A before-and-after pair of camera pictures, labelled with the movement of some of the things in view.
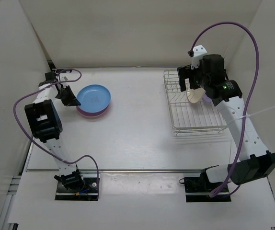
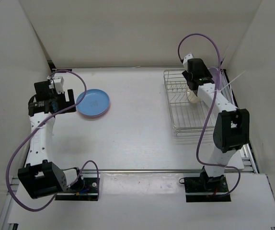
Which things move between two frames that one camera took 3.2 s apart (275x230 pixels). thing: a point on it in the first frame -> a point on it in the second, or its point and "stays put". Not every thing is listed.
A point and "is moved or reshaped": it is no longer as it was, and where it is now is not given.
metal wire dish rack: x=201 y=117 stays put
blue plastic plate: x=93 y=97 is moved or reshaped
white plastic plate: x=195 y=95 stays put
